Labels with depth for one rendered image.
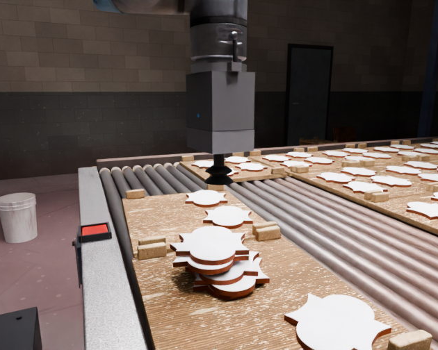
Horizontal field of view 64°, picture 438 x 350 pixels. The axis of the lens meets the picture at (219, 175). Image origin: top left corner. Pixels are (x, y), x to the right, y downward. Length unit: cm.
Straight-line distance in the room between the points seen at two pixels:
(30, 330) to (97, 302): 13
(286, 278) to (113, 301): 31
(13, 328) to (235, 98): 44
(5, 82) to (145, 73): 197
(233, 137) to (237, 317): 28
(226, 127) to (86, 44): 547
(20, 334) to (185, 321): 23
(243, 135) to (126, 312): 36
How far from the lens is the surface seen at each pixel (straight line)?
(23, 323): 62
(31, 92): 582
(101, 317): 64
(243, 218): 92
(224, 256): 61
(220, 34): 46
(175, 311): 59
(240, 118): 46
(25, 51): 585
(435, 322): 68
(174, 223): 93
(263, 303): 61
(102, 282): 73
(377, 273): 80
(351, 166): 165
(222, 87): 45
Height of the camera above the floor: 127
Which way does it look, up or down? 14 degrees down
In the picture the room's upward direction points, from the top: straight up
